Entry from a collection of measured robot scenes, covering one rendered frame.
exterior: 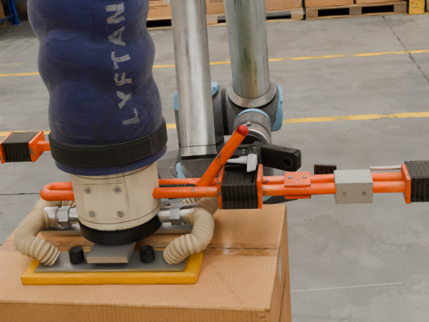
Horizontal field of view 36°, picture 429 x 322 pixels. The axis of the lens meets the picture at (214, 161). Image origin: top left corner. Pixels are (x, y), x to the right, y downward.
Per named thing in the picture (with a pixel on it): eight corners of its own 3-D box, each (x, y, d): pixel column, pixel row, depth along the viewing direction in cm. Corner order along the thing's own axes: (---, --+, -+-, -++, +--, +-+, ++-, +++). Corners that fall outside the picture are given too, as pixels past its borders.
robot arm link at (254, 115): (273, 142, 166) (270, 103, 162) (272, 161, 154) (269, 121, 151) (235, 144, 167) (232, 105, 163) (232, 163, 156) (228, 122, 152)
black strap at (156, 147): (34, 170, 121) (30, 150, 120) (73, 126, 143) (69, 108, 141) (156, 167, 118) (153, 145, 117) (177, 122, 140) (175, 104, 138)
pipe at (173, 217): (22, 264, 128) (16, 237, 126) (62, 205, 151) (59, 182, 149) (196, 262, 124) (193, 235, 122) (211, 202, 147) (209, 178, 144)
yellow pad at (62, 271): (21, 285, 128) (16, 263, 126) (39, 258, 137) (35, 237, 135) (196, 284, 123) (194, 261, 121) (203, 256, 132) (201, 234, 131)
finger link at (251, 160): (224, 173, 128) (228, 167, 138) (255, 172, 128) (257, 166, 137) (223, 156, 128) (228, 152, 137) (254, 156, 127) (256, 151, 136)
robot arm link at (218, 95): (179, 131, 223) (173, 80, 217) (230, 128, 222) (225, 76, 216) (175, 148, 209) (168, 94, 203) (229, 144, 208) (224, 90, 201)
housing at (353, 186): (335, 205, 126) (335, 183, 124) (333, 190, 132) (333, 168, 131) (373, 204, 125) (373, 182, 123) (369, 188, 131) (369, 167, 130)
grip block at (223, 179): (218, 211, 128) (216, 183, 125) (223, 190, 137) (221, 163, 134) (262, 211, 127) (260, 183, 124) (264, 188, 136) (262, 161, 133)
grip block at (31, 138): (0, 163, 159) (-4, 144, 157) (15, 150, 167) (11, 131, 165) (34, 162, 158) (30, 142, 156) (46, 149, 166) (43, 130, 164)
